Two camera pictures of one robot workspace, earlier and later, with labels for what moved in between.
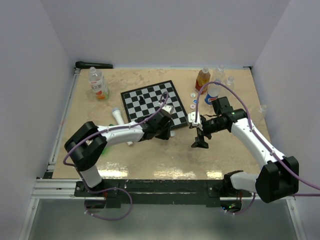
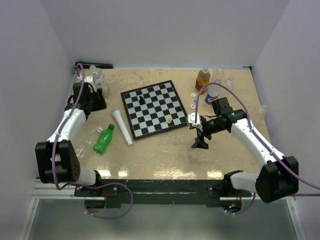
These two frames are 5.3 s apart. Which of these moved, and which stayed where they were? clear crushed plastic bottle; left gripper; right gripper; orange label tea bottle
Moved: left gripper
Stayed: right gripper; orange label tea bottle; clear crushed plastic bottle
